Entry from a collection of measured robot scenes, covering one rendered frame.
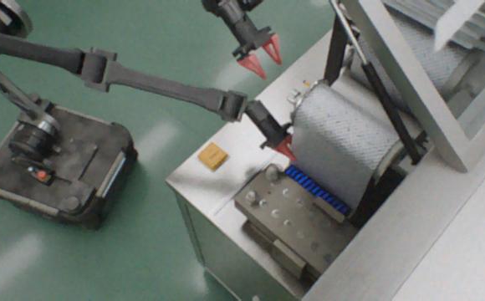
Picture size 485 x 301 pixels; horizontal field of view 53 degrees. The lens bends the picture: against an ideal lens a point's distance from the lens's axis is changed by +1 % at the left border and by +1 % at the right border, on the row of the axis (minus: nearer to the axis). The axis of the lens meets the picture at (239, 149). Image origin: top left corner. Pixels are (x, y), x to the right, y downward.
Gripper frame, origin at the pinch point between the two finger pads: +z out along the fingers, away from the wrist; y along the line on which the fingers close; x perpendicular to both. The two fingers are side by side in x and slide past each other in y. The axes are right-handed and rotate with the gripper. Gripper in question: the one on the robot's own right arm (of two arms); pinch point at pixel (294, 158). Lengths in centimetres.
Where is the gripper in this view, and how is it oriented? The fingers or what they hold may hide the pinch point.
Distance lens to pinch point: 138.8
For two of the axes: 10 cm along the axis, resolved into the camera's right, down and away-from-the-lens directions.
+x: 3.6, -1.4, -9.2
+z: 6.4, 7.6, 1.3
